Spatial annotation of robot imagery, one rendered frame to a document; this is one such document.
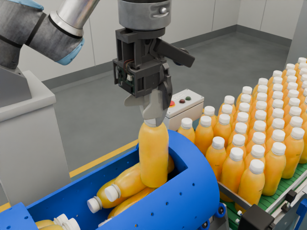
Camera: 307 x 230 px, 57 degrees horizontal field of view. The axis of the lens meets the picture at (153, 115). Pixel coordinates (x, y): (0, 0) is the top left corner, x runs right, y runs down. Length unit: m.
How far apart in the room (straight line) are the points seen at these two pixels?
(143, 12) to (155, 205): 0.39
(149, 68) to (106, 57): 3.41
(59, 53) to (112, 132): 1.69
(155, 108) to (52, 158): 0.95
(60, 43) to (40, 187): 0.72
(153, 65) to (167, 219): 0.34
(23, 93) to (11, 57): 0.15
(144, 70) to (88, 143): 2.24
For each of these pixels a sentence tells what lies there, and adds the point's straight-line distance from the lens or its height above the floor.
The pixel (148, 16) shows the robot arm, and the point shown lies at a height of 1.58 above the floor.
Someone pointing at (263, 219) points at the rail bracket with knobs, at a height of 1.00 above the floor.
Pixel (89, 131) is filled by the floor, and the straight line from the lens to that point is 2.86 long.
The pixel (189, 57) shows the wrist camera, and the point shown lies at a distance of 0.58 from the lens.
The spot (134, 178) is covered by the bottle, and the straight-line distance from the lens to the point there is 0.76.
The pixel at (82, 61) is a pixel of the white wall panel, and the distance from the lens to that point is 3.75.
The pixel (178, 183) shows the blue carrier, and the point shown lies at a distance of 0.67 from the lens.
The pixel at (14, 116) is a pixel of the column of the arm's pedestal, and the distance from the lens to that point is 1.25.
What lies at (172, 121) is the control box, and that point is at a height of 1.06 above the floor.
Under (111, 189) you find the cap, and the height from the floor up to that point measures 1.13.
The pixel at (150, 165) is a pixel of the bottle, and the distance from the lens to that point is 0.67.
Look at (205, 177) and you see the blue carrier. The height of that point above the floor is 1.18.
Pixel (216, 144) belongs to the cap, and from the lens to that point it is 0.95.
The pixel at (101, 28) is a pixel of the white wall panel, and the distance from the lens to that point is 3.77.
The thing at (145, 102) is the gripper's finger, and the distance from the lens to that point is 0.61.
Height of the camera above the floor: 1.70
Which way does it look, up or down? 34 degrees down
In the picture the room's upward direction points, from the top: straight up
